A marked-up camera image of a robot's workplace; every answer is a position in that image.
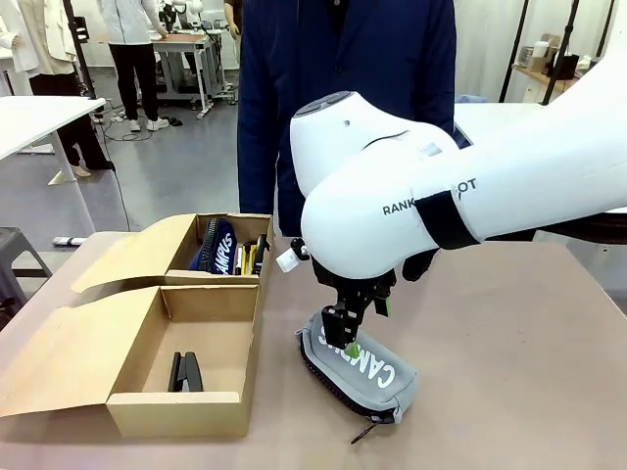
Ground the black tripod pole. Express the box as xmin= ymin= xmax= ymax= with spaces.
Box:
xmin=63 ymin=0 xmax=100 ymax=102

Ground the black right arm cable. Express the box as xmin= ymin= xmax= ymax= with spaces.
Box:
xmin=401 ymin=208 xmax=627 ymax=283

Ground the large open cardboard box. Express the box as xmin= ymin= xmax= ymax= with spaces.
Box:
xmin=0 ymin=283 xmax=264 ymax=439

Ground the thin black stand pole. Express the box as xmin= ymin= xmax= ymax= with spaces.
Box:
xmin=499 ymin=0 xmax=531 ymax=104

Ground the small open cardboard box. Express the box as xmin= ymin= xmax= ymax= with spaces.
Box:
xmin=72 ymin=212 xmax=275 ymax=308

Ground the grey metal workbench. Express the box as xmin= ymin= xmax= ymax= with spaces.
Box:
xmin=151 ymin=31 xmax=232 ymax=121

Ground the navy Campus pencil case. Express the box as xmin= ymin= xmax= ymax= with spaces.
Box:
xmin=188 ymin=217 xmax=241 ymax=276

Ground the black floor cable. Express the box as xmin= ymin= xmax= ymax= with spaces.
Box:
xmin=100 ymin=111 xmax=149 ymax=231

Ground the white side table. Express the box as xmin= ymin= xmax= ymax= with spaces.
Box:
xmin=0 ymin=95 xmax=107 ymax=246

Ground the thick black stand pole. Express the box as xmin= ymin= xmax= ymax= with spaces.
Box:
xmin=538 ymin=0 xmax=582 ymax=107

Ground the person in navy coat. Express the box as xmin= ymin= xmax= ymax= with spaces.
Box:
xmin=237 ymin=0 xmax=475 ymax=237

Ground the grey stool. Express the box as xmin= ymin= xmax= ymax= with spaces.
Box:
xmin=0 ymin=226 xmax=53 ymax=307

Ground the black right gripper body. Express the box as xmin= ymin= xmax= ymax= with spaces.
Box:
xmin=311 ymin=258 xmax=397 ymax=314

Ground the black box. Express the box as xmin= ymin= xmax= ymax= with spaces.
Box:
xmin=554 ymin=54 xmax=580 ymax=82

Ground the bystander in white coat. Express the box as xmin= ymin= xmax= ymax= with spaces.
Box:
xmin=0 ymin=0 xmax=117 ymax=178

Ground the black right arm strap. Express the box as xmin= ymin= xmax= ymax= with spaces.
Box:
xmin=415 ymin=191 xmax=484 ymax=251

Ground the bystander in black trousers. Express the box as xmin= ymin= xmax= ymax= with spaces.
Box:
xmin=95 ymin=0 xmax=170 ymax=132

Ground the black stapler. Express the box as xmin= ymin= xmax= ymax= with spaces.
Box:
xmin=167 ymin=351 xmax=205 ymax=393
xmin=254 ymin=234 xmax=273 ymax=269

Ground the wooden shelf board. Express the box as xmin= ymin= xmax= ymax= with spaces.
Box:
xmin=511 ymin=63 xmax=582 ymax=99

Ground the grey Campus pencil case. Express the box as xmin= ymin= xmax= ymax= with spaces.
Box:
xmin=294 ymin=312 xmax=419 ymax=446

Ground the brown cardboard carton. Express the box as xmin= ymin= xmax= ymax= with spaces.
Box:
xmin=530 ymin=32 xmax=563 ymax=74

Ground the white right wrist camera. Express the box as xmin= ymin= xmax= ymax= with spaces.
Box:
xmin=275 ymin=238 xmax=311 ymax=273

